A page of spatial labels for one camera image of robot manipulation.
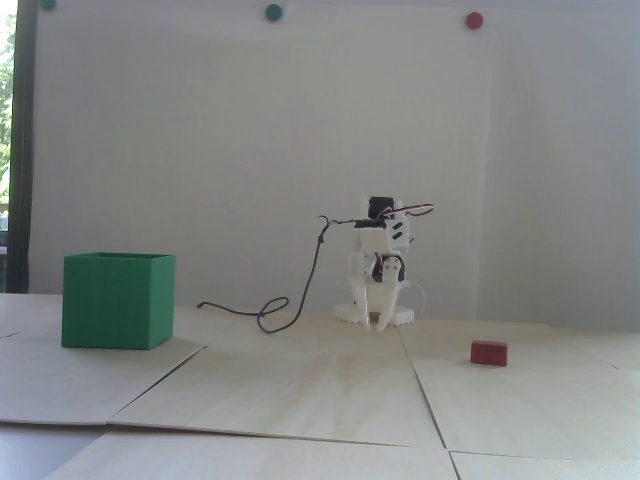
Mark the red block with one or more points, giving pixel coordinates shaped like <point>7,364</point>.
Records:
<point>489,353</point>

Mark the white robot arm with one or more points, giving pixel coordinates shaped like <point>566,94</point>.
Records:
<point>402,316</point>

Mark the dark window frame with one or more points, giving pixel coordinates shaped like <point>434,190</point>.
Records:
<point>22,150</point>

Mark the green round magnet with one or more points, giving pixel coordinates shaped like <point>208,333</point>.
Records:
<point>48,4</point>
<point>273,12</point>

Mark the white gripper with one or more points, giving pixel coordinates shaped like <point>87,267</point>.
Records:
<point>376,274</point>

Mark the white backdrop paper sheet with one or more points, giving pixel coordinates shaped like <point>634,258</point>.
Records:
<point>250,125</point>

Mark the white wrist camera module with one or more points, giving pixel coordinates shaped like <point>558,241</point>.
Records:
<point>372,239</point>

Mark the green box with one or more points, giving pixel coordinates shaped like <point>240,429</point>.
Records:
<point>115,300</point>

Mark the red round magnet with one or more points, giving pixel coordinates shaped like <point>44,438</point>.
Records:
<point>474,20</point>

